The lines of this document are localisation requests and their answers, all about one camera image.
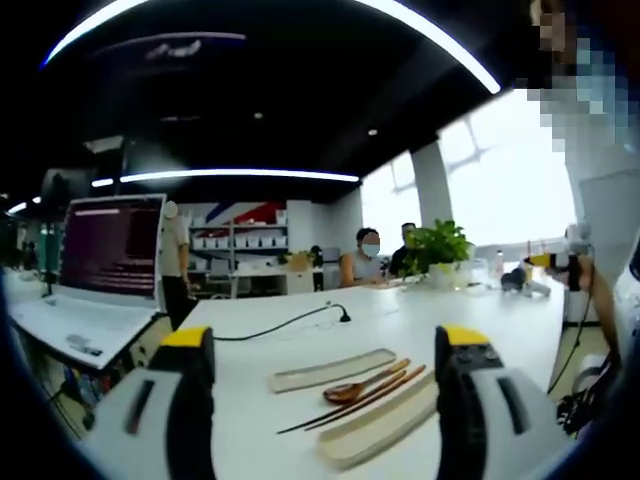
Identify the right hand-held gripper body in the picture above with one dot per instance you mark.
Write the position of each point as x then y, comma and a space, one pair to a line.
575, 260

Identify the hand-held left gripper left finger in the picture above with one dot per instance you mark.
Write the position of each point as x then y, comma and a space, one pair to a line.
150, 415

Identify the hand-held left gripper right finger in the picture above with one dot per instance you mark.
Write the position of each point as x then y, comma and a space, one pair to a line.
500, 420

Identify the beige cutlery case base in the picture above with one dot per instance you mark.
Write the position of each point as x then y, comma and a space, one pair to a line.
380, 425

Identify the brown wooden chopstick utensil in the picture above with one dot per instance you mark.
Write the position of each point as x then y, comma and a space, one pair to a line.
370, 400
345, 406

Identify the brown wooden spoon utensil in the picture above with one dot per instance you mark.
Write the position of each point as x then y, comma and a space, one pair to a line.
345, 392

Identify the beige cutlery case lid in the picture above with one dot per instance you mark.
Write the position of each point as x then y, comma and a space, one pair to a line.
330, 371

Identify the black object on table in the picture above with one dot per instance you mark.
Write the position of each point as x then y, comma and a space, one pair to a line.
512, 281

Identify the green potted plant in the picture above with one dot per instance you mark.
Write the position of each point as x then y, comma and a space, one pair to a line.
437, 247

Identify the white open laptop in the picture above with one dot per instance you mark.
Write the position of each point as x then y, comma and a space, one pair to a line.
110, 250

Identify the white storage shelf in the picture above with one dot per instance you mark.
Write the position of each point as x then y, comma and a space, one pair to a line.
240, 245

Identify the curved ceiling light strip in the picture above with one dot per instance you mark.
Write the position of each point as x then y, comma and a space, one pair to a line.
440, 40

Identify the straight ceiling light strip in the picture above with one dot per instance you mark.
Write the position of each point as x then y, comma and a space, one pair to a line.
240, 175

